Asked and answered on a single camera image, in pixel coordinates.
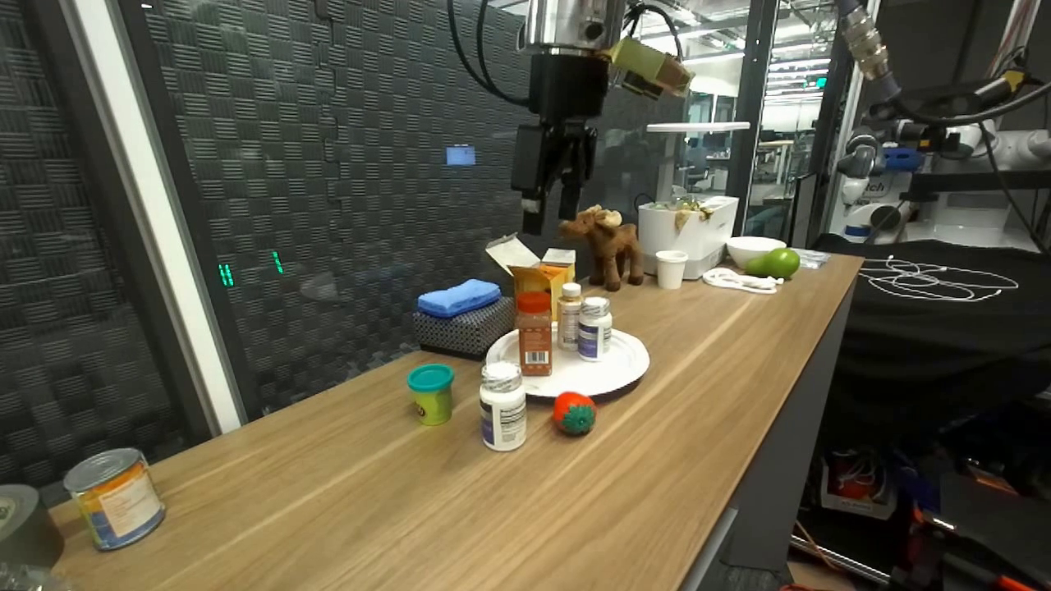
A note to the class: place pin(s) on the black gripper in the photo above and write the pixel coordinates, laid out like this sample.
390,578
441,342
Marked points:
567,94

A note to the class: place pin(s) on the small white pill bottle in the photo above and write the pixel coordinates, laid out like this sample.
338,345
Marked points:
595,328

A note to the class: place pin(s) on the spice jar orange lid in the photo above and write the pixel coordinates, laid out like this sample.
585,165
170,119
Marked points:
532,339

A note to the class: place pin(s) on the large white pill bottle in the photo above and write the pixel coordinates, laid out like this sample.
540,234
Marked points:
502,415

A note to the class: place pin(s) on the white paper plate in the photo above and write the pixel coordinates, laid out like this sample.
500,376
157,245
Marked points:
612,370

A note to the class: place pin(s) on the brown moose plush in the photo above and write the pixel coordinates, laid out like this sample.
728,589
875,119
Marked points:
605,246

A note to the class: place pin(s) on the yellow open tea box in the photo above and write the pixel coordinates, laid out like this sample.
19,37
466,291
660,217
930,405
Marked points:
542,276

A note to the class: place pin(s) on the white foam cup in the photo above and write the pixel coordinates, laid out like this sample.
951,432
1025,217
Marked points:
671,270

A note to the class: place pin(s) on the blue folded cloth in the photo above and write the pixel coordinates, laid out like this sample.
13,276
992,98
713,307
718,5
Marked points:
457,297

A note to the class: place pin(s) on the grey box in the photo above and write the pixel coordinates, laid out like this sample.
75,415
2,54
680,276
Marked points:
464,334

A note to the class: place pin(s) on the white bowl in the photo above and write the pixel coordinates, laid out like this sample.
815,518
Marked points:
748,252

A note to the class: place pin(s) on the orange green ball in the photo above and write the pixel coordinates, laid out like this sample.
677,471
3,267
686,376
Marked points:
572,415

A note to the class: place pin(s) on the green fruit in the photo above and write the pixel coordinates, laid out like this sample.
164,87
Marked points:
780,263

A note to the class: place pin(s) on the white blue machine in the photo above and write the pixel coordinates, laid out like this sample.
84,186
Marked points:
875,202

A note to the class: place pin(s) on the black cloth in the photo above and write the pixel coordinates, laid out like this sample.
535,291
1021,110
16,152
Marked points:
941,328

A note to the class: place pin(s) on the tin can with label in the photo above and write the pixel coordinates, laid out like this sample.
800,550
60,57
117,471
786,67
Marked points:
117,501

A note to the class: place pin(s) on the dark tape roll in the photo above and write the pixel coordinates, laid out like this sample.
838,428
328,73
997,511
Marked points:
19,530

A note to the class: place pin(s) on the brown green wrist camera mount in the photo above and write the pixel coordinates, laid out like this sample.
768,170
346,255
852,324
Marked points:
651,67

